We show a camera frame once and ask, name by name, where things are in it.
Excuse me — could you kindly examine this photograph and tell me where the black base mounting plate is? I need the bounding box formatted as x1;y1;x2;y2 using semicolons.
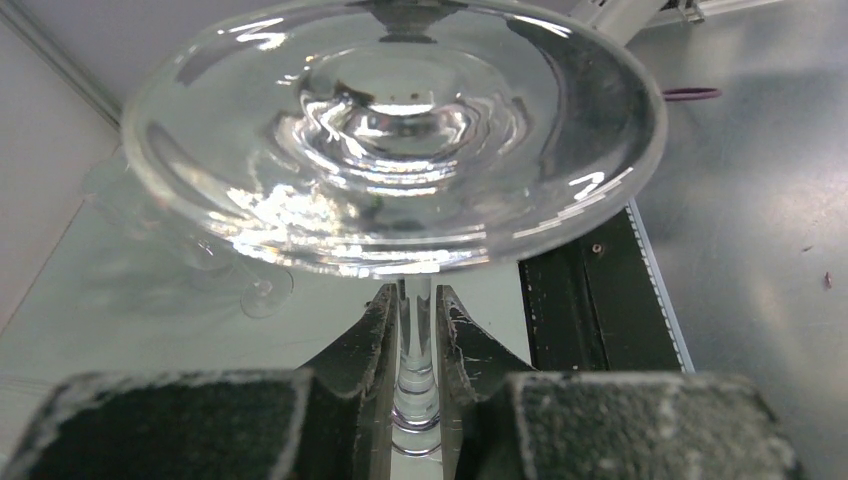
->
518;203;695;373

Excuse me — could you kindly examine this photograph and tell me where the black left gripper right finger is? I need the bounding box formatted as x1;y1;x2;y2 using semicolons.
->
435;285;805;479

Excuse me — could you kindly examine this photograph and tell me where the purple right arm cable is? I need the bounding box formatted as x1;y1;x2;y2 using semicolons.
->
662;86;723;103

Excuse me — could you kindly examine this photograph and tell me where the clear wine glass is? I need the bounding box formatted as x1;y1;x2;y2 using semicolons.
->
121;1;668;457
163;220;233;271
240;266;294;319

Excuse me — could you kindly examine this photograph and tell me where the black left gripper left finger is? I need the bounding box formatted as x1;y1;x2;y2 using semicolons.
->
1;284;399;479

